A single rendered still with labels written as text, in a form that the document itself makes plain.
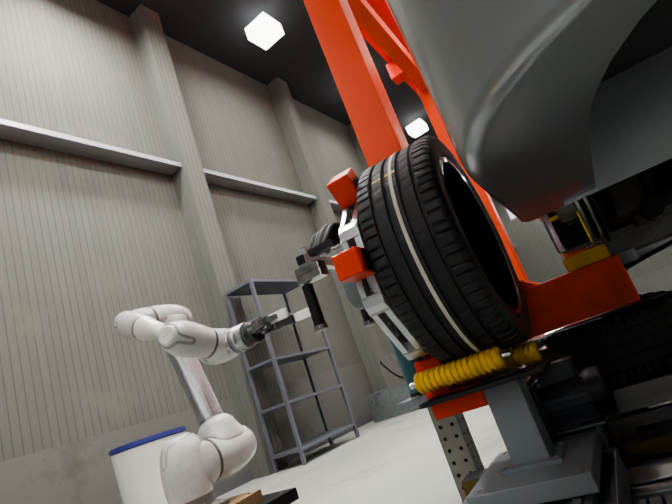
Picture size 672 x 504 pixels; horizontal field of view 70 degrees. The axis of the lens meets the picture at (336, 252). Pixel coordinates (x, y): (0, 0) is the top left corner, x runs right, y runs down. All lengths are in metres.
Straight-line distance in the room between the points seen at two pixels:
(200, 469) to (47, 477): 2.93
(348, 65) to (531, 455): 1.67
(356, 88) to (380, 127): 0.22
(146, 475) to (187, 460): 2.26
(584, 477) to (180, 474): 1.25
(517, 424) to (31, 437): 3.96
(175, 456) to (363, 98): 1.58
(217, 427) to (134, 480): 2.21
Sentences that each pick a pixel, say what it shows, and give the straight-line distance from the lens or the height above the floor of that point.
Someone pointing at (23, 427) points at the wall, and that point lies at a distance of 4.72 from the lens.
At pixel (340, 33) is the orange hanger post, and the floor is 2.02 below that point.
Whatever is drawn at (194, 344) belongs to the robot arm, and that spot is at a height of 0.84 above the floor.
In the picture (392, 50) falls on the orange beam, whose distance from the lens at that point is 3.68.
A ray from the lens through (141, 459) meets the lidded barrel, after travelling 4.12.
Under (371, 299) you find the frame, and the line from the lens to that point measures 1.29.
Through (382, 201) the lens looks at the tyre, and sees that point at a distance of 1.26.
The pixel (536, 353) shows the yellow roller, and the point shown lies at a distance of 1.43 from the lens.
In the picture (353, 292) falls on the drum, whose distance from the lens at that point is 1.54.
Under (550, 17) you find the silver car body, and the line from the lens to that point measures 0.48.
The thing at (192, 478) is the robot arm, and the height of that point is 0.46.
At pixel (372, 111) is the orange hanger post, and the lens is 2.14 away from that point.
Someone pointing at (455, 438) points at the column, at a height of 0.25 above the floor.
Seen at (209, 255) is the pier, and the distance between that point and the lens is 6.02.
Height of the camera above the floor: 0.56
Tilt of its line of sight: 16 degrees up
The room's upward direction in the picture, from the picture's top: 19 degrees counter-clockwise
